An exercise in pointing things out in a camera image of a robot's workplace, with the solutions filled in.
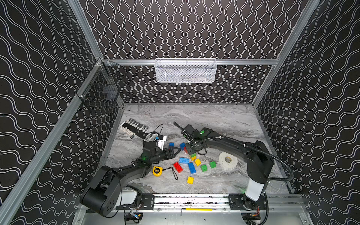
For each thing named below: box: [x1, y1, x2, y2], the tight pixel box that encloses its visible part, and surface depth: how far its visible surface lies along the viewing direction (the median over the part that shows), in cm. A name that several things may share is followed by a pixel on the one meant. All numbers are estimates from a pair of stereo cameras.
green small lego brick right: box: [209, 160, 217, 169], surface depth 89 cm
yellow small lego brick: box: [194, 158, 202, 167], surface depth 89 cm
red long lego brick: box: [172, 161, 184, 174], surface depth 87 cm
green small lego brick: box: [201, 164, 208, 173], surface depth 87 cm
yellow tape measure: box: [152, 165, 164, 177], surface depth 85 cm
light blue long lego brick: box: [179, 157, 190, 164], surface depth 90 cm
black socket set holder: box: [119, 118, 149, 139], surface depth 105 cm
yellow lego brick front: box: [187, 176, 195, 185], surface depth 82 cm
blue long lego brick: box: [187, 162, 197, 174], surface depth 87 cm
